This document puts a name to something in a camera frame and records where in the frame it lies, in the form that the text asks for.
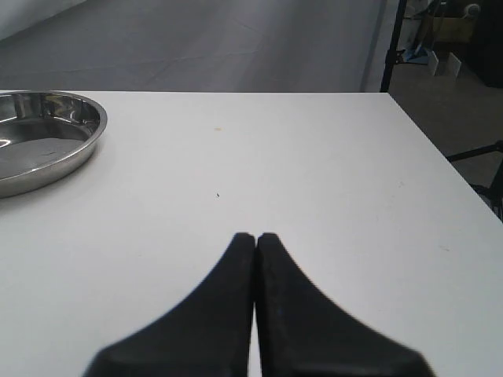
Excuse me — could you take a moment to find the round stainless steel dish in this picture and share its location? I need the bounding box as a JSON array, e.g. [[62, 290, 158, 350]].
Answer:
[[1, 90, 108, 198]]

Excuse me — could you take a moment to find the black tripod leg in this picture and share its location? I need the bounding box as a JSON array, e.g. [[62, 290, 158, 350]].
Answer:
[[446, 140, 502, 221]]

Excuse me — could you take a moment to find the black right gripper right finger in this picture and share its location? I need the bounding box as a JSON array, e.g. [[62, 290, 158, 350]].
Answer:
[[255, 233, 434, 376]]

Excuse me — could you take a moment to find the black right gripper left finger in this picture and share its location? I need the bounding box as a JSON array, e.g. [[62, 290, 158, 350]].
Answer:
[[85, 233, 255, 376]]

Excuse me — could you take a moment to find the black stand pole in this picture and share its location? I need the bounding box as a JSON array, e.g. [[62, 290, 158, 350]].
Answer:
[[380, 0, 407, 93]]

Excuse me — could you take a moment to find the grey backdrop cloth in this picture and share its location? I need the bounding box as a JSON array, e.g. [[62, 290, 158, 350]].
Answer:
[[1, 1, 398, 93]]

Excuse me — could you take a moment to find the cardboard box background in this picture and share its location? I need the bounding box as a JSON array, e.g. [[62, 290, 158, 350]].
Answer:
[[422, 1, 482, 42]]

